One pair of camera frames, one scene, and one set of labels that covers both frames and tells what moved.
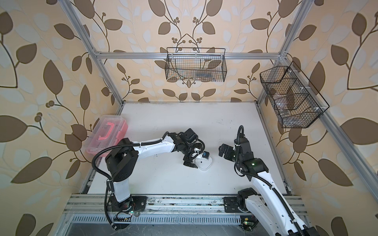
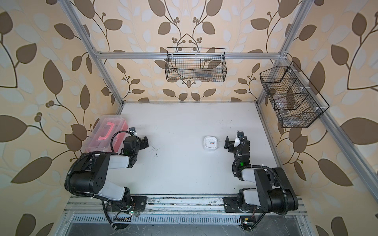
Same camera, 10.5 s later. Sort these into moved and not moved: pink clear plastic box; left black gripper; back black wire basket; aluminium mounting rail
Moved: left black gripper
Not moved: pink clear plastic box; back black wire basket; aluminium mounting rail
